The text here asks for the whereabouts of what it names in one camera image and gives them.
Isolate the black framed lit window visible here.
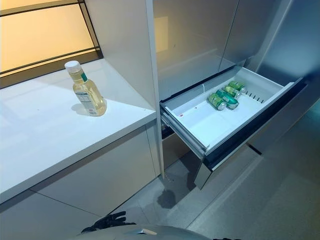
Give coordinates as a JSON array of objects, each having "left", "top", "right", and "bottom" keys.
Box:
[{"left": 0, "top": 0, "right": 105, "bottom": 89}]

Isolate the green soda can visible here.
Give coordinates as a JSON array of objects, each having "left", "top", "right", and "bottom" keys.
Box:
[
  {"left": 207, "top": 92, "right": 228, "bottom": 111},
  {"left": 216, "top": 89, "right": 239, "bottom": 110},
  {"left": 224, "top": 80, "right": 248, "bottom": 99}
]

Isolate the stainless steel fridge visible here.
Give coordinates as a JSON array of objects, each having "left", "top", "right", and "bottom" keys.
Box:
[{"left": 145, "top": 0, "right": 320, "bottom": 191}]

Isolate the silver robot torso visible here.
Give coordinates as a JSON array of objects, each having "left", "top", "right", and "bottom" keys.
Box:
[{"left": 67, "top": 223, "right": 216, "bottom": 240}]

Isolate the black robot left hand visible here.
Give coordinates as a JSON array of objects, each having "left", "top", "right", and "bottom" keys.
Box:
[{"left": 81, "top": 211, "right": 136, "bottom": 234}]

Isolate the white counter cabinet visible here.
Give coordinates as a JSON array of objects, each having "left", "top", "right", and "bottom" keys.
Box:
[{"left": 0, "top": 59, "right": 163, "bottom": 240}]

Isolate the yellow drink bottle white cap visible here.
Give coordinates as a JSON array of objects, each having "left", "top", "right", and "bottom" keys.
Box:
[{"left": 64, "top": 61, "right": 108, "bottom": 117}]

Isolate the white fridge drawer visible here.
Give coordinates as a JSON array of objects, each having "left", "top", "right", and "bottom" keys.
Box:
[{"left": 159, "top": 65, "right": 309, "bottom": 190}]

